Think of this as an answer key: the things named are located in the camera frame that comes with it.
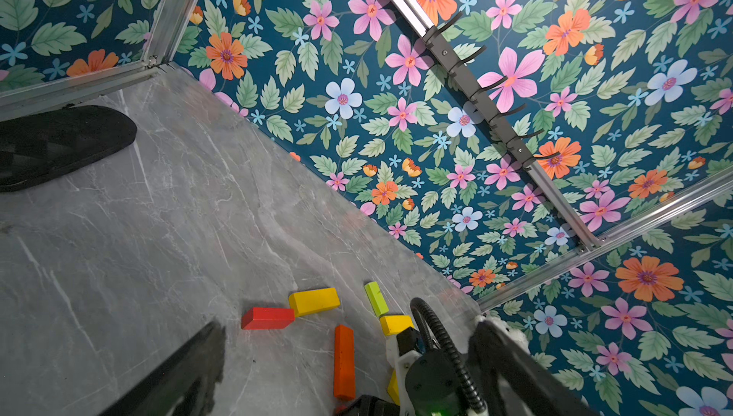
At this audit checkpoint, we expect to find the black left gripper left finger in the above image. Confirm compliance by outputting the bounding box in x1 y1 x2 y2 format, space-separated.
102 320 226 415

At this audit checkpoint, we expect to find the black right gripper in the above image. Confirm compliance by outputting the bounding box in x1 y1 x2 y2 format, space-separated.
337 328 475 416

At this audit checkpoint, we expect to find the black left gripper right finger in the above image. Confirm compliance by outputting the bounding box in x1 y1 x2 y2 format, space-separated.
468 322 597 416

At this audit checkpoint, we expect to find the orange block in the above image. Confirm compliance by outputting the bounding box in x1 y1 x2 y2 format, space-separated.
333 325 356 401

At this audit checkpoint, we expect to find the red block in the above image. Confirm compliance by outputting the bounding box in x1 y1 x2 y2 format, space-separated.
241 307 296 330

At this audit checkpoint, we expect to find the white teddy bear blue shirt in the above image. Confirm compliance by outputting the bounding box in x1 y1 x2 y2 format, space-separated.
473 315 529 352

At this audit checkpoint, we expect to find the yellow block pair left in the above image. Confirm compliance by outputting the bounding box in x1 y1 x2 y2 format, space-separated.
387 370 400 406

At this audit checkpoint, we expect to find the yellow block upper centre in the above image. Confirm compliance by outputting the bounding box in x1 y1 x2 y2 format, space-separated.
379 315 414 337

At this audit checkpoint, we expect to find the lime green block upper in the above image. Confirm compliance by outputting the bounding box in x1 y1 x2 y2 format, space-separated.
364 282 389 318

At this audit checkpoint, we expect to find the yellow block far left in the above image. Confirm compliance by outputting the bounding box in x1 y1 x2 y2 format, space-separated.
288 288 341 318

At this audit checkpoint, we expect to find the black oval pad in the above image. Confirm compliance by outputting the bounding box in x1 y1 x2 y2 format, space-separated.
1 106 137 194

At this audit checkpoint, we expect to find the black corrugated cable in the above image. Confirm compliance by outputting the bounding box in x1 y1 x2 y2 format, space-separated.
409 296 488 415

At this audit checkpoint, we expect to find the black hook rail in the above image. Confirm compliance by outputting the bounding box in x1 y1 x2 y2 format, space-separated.
416 10 555 172

